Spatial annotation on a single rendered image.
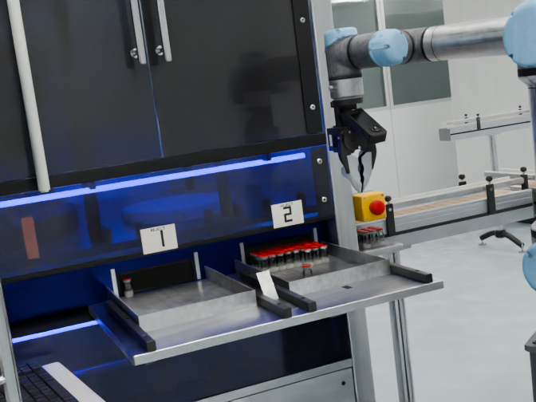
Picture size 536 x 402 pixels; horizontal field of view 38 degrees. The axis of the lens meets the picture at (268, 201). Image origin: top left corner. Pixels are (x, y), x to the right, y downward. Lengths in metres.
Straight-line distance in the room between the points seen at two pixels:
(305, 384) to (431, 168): 5.81
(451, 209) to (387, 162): 5.15
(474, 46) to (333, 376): 0.96
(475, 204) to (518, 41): 1.07
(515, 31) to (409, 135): 6.22
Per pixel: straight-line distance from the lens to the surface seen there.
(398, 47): 1.69
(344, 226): 2.09
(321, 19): 2.06
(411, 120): 7.67
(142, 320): 1.66
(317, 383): 2.14
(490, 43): 1.67
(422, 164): 7.75
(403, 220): 2.31
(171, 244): 1.92
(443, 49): 1.74
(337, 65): 1.76
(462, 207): 2.42
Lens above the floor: 1.33
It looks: 8 degrees down
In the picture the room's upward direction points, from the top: 7 degrees counter-clockwise
